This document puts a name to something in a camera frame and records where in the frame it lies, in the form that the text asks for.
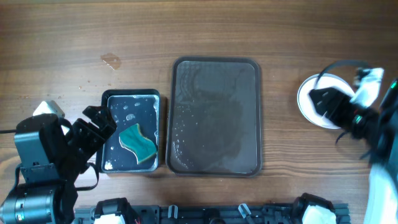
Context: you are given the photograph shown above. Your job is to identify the black water tray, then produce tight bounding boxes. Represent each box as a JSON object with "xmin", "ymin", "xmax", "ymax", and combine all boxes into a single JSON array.
[{"xmin": 96, "ymin": 89, "xmax": 161, "ymax": 173}]

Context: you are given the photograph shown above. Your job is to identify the white plate top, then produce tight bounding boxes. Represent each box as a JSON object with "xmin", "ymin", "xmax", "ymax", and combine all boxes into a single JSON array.
[{"xmin": 297, "ymin": 73, "xmax": 354, "ymax": 129}]

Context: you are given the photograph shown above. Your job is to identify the brown serving tray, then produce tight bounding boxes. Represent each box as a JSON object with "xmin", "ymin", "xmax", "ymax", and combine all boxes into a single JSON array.
[{"xmin": 165, "ymin": 56, "xmax": 262, "ymax": 178}]

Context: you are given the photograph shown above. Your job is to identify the green yellow sponge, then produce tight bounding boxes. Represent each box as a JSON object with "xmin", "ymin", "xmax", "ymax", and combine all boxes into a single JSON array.
[{"xmin": 119, "ymin": 123, "xmax": 157, "ymax": 164}]

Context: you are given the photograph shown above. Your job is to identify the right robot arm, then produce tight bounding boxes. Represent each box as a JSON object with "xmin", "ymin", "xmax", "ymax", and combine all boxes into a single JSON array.
[{"xmin": 309, "ymin": 80, "xmax": 397, "ymax": 223}]

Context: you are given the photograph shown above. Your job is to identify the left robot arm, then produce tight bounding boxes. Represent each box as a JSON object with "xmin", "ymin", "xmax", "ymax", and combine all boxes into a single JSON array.
[{"xmin": 1, "ymin": 106, "xmax": 117, "ymax": 223}]

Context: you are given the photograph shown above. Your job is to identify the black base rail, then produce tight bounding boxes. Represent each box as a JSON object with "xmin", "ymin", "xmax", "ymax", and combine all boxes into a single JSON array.
[{"xmin": 73, "ymin": 202, "xmax": 351, "ymax": 224}]

